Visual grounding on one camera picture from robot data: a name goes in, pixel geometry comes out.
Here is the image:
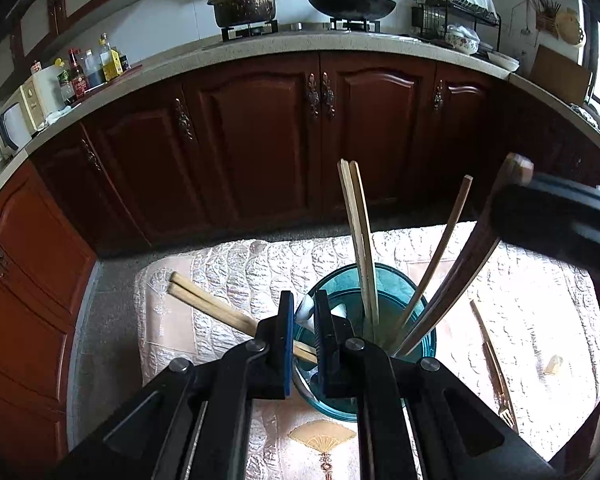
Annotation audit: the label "grey stone countertop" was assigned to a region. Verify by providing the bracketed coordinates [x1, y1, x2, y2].
[0, 32, 600, 192]

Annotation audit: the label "clear bottle dark liquid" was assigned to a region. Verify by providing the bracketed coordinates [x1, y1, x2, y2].
[84, 49, 106, 88]

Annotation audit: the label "wooden cutting board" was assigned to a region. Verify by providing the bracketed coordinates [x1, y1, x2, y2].
[529, 46, 592, 106]

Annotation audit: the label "metal cooking pot with lid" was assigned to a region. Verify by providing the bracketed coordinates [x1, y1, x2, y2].
[207, 0, 276, 28]

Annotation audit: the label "white floral lidded bowl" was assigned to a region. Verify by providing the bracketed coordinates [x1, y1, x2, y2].
[444, 24, 480, 55]

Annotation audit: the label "white microwave oven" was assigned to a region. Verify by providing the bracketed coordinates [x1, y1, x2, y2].
[0, 65, 66, 159]

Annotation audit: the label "black wok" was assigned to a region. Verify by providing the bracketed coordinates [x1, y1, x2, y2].
[309, 0, 396, 21]

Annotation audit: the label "yellow oil bottle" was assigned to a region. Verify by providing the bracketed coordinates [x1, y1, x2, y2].
[99, 32, 123, 82]

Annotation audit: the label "dark thin chopstick on cloth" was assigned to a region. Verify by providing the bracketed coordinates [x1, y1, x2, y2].
[469, 299, 518, 432]

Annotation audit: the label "upright light chopstick in cup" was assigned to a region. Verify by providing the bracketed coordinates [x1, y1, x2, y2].
[337, 159, 367, 339]

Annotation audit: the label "black dish rack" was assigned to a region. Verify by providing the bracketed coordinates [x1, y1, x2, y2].
[411, 0, 502, 54]

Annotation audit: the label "dark wood kitchen cabinets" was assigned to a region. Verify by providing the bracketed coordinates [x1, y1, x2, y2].
[0, 50, 600, 479]

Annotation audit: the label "curved light chopstick in cup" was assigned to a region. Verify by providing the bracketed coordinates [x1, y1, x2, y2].
[387, 174, 472, 354]

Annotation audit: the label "white floral cup teal interior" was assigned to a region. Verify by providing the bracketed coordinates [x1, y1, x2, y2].
[294, 263, 416, 422]

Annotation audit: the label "gas stove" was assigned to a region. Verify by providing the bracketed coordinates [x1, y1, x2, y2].
[221, 18, 381, 42]

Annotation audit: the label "dark brown wooden chopstick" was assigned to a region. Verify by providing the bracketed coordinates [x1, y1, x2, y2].
[388, 153, 533, 356]

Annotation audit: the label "pink quilted table cloth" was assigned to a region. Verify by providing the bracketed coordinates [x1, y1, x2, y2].
[134, 223, 600, 479]

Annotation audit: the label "red sauce bottle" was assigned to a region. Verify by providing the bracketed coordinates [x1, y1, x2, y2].
[68, 49, 88, 99]

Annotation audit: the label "leaning light chopstick in cup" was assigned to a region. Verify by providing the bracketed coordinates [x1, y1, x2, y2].
[168, 271, 319, 363]

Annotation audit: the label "woven utensil basket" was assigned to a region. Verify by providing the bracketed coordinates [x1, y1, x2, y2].
[530, 0, 562, 38]

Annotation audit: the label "white ceramic spoon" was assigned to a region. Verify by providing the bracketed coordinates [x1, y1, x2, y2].
[294, 295, 347, 333]

